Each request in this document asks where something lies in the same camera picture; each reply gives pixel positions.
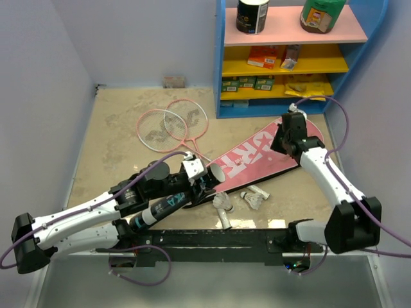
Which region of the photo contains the white shuttlecock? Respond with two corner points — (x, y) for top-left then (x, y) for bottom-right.
(212, 192), (234, 212)
(240, 191), (264, 210)

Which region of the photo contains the silver brown pouch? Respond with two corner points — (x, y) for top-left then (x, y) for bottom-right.
(280, 44), (301, 71)

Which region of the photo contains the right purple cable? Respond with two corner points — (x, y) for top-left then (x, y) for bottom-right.
(288, 95), (411, 277)

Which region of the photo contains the yellow snack bag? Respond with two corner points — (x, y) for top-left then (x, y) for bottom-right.
(284, 81), (325, 101)

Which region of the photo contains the pink badminton racket right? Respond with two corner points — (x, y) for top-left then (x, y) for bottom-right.
(164, 99), (209, 152)

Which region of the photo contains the pink badminton racket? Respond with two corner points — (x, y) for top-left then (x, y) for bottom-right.
(136, 109), (211, 162)
(164, 99), (209, 152)

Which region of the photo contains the green brown jar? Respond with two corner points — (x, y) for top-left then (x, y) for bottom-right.
(300, 0), (346, 34)

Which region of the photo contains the green box right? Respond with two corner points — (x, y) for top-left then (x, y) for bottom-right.
(254, 75), (275, 91)

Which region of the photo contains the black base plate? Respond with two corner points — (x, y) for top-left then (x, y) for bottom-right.
(96, 228), (307, 266)

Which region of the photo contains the black white can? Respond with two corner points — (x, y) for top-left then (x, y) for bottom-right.
(236, 0), (269, 35)

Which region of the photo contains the blue shelf unit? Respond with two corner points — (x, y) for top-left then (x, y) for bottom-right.
(213, 1), (388, 118)

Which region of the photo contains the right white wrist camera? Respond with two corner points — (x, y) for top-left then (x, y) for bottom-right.
(288, 103), (307, 118)

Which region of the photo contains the pink racket bag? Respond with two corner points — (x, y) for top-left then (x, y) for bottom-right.
(182, 117), (325, 209)

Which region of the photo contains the white racket handle right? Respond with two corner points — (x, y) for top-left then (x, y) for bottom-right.
(248, 185), (270, 200)

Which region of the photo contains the brown wall block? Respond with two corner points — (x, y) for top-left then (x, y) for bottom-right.
(162, 76), (186, 89)

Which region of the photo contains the pink badminton racket left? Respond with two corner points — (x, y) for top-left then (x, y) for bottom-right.
(136, 109), (211, 162)

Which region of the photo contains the white racket handle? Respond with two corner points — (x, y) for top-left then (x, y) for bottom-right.
(248, 185), (270, 200)
(217, 209), (232, 230)

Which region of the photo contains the orange box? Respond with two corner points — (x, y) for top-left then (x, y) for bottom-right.
(247, 46), (279, 69)

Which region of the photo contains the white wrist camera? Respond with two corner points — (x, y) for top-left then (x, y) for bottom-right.
(288, 103), (307, 118)
(182, 151), (207, 180)

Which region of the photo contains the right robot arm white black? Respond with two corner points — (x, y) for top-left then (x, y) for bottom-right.
(270, 112), (382, 254)

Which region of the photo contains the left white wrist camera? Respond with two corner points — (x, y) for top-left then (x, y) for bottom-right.
(182, 151), (207, 180)

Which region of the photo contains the green box left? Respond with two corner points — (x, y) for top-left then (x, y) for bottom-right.
(221, 77), (240, 92)

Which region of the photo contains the black shuttlecock tube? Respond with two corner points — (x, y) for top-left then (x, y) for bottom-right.
(128, 164), (228, 232)

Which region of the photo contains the aluminium rail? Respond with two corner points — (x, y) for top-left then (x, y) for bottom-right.
(52, 244), (382, 258)

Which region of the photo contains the green box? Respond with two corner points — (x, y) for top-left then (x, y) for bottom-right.
(238, 76), (256, 89)
(254, 75), (275, 91)
(221, 77), (240, 92)

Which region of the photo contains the green box middle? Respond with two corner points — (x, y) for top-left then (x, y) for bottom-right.
(238, 76), (256, 89)

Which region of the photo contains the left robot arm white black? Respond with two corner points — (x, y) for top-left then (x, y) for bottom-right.
(12, 158), (225, 274)

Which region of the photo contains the white racket handle front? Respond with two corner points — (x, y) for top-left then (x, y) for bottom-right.
(217, 209), (232, 230)

